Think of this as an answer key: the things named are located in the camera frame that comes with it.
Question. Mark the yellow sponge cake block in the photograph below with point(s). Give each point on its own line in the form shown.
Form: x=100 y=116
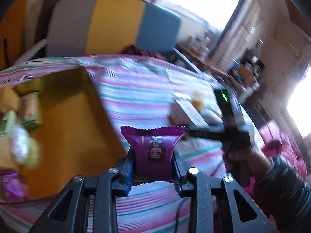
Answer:
x=9 y=100

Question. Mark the white round snack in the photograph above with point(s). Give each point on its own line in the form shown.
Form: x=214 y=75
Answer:
x=25 y=149

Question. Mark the purple snack packet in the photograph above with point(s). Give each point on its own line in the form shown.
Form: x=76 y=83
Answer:
x=153 y=151

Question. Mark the yellow wrapped cake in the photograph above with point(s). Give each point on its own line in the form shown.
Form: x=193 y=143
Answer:
x=197 y=101

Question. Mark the gold metal tray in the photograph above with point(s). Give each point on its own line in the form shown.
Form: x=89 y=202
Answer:
x=75 y=136

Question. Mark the red bed cover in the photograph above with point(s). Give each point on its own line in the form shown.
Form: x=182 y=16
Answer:
x=278 y=143

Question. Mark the right hand of person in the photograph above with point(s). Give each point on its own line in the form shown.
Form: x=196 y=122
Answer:
x=258 y=163

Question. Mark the wooden side desk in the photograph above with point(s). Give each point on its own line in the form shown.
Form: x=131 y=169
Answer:
x=200 y=62

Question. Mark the white rectangular box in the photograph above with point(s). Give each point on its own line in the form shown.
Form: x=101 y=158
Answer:
x=184 y=113

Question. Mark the purple candy packet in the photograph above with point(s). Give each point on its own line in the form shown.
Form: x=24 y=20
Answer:
x=12 y=188

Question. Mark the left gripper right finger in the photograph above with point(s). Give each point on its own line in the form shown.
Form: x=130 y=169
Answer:
x=216 y=204

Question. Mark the orange wooden wardrobe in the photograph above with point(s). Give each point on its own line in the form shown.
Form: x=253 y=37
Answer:
x=12 y=33

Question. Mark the pink patterned curtain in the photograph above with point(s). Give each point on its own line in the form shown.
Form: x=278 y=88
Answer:
x=234 y=40

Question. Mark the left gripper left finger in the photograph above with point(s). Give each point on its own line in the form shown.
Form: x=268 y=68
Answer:
x=89 y=203

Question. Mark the maroon cloth on chair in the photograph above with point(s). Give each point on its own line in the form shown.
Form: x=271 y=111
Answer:
x=137 y=51

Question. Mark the dark sleeve forearm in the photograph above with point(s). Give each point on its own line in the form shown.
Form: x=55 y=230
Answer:
x=288 y=196

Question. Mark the green cracker snack packet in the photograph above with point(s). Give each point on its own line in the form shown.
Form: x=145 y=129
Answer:
x=211 y=117

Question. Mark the striped pink green tablecloth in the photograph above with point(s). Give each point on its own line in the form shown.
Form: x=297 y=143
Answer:
x=136 y=92

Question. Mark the green white small box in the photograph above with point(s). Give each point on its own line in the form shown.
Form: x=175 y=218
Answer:
x=8 y=120

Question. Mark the grey yellow blue chair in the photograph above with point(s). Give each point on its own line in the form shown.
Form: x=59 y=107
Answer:
x=89 y=27

